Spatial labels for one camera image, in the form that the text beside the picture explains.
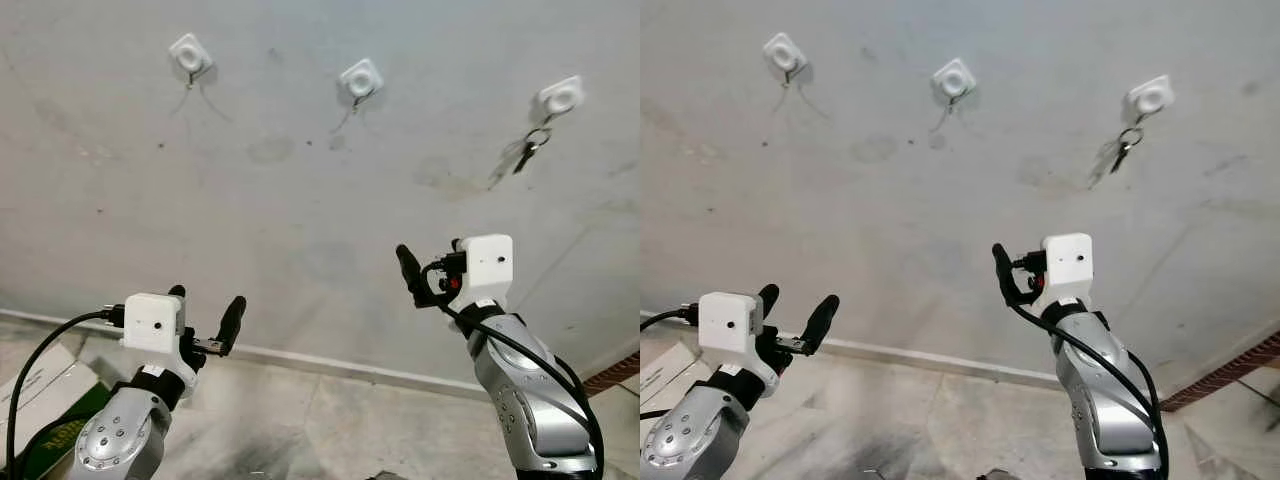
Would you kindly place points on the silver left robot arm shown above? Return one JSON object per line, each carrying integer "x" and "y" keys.
{"x": 690, "y": 440}
{"x": 120, "y": 440}

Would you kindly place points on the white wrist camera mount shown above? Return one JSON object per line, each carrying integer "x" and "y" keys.
{"x": 1068, "y": 265}
{"x": 728, "y": 322}
{"x": 488, "y": 265}
{"x": 152, "y": 322}

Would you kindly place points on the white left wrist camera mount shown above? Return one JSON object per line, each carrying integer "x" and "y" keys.
{"x": 728, "y": 322}
{"x": 152, "y": 322}

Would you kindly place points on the white baseboard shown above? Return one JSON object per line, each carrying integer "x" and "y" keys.
{"x": 950, "y": 362}

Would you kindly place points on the key bunch with black key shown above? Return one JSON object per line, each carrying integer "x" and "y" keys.
{"x": 524, "y": 156}
{"x": 1124, "y": 150}

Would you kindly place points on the pale cardboard box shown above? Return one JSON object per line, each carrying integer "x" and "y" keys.
{"x": 665, "y": 372}
{"x": 50, "y": 385}

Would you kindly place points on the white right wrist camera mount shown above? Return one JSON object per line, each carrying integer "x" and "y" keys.
{"x": 488, "y": 265}
{"x": 1068, "y": 265}

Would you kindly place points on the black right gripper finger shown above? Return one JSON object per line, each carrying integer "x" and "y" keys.
{"x": 410, "y": 268}
{"x": 1004, "y": 270}

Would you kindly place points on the white square adhesive wall hook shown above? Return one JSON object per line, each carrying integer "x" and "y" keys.
{"x": 560, "y": 98}
{"x": 783, "y": 52}
{"x": 360, "y": 77}
{"x": 953, "y": 78}
{"x": 189, "y": 54}
{"x": 1150, "y": 97}

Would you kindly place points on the green printed box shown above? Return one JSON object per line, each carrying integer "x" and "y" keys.
{"x": 65, "y": 425}

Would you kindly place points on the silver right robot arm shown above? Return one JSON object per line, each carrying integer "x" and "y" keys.
{"x": 1110, "y": 410}
{"x": 530, "y": 405}

